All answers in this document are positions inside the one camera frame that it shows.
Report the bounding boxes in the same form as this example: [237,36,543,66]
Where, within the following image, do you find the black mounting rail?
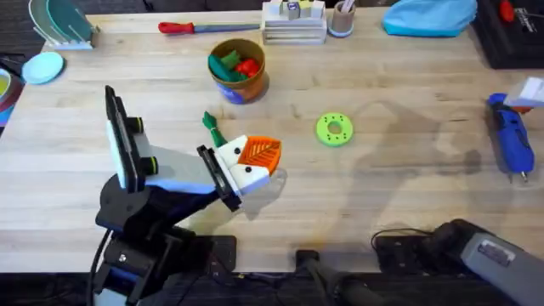
[0,249,544,306]

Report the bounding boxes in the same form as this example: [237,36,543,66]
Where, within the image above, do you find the clear plate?
[28,0,65,46]

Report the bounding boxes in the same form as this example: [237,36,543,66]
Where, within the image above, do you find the light blue zip pouch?
[381,0,479,38]

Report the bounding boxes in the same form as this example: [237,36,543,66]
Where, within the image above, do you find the grey cup with white cutlery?
[327,0,357,39]

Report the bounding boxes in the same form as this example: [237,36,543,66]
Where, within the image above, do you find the brown tub with toy vegetables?
[207,37,269,105]

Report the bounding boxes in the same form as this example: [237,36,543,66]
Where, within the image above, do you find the red handled screwdriver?
[498,0,517,24]

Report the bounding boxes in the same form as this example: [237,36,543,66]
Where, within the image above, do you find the pale blue peg rack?
[41,24,101,52]

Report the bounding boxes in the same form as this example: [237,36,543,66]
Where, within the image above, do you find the red handled toy knife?
[157,20,262,37]

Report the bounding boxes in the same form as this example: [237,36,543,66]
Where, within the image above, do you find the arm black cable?
[370,227,435,252]
[86,228,115,306]

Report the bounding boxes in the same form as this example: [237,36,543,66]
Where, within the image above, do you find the light blue small plate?
[20,51,66,86]

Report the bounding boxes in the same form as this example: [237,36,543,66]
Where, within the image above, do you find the stacked coloured plates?
[0,66,26,128]

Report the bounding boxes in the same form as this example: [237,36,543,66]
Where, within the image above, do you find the blue electric screwdriver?
[486,92,536,184]

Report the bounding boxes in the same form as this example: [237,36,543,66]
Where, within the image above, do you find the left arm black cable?
[86,228,115,306]

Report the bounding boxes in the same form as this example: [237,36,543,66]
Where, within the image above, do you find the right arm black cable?
[370,227,435,252]

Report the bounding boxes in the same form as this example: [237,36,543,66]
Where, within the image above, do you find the left wrist black upright plate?
[104,84,148,195]

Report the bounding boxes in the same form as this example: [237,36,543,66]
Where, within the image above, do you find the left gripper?
[127,116,283,213]

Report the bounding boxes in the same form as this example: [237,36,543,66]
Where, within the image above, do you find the teal plate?
[45,0,95,43]

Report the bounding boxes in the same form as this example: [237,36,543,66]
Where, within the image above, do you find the black tool case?
[470,0,544,70]

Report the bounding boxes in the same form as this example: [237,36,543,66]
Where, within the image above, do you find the green disc with holes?
[315,111,354,148]

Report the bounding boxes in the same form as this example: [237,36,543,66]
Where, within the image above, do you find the green toy vegetable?
[201,110,229,149]

